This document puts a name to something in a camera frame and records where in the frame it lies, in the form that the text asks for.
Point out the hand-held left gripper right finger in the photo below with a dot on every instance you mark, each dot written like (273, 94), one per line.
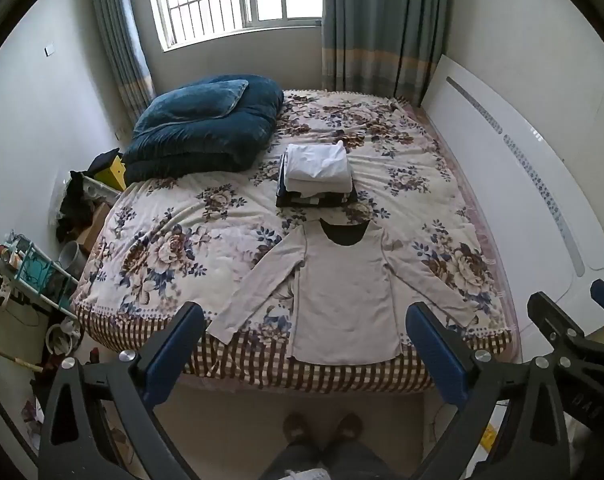
(437, 355)

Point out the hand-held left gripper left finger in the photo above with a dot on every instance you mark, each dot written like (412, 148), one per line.
(174, 347)

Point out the beige long-sleeve shirt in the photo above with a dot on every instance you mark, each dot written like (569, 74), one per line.
(342, 300)

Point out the pile of dark clothes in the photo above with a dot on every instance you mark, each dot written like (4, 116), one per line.
(74, 205)

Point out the stack of folded clothes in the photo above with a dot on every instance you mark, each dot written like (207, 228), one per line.
(314, 165)

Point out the small yellow floor item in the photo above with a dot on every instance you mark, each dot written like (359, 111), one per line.
(488, 435)

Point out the white basket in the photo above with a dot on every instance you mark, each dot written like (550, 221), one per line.
(64, 336)

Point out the brown slipper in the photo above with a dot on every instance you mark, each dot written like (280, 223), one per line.
(349, 426)
(297, 427)

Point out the bed with floral sheet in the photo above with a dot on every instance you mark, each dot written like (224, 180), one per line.
(206, 220)

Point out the grey bucket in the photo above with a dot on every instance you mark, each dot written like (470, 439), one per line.
(71, 258)

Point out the white headboard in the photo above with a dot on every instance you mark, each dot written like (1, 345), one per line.
(507, 185)

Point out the cardboard box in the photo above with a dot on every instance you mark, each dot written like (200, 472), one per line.
(94, 227)

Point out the person's grey trousers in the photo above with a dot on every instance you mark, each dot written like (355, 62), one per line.
(332, 460)

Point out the teal metal rack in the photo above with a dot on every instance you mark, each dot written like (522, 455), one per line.
(36, 272)

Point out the broom with wooden stick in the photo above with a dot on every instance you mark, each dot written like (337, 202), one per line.
(11, 356)

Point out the yellow box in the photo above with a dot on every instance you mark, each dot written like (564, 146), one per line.
(112, 174)

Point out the dark blue quilt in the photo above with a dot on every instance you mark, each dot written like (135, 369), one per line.
(206, 157)

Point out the black cloth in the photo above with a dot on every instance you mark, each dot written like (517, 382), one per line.
(101, 160)

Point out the dark blue pillow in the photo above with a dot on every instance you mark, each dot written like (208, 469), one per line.
(191, 105)

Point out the blue-grey curtain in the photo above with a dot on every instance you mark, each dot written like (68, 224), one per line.
(116, 35)
(382, 35)

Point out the window with metal bars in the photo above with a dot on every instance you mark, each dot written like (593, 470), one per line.
(206, 0)

